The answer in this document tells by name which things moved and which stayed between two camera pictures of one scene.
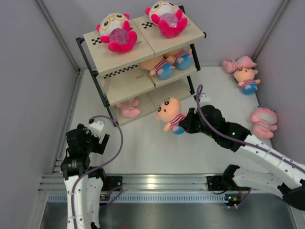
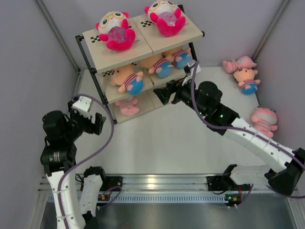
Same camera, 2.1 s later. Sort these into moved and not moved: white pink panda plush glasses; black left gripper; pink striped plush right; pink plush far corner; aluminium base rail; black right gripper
Moved: black right gripper; black left gripper
Not moved: white pink panda plush glasses; pink plush far corner; pink striped plush right; aluminium base rail
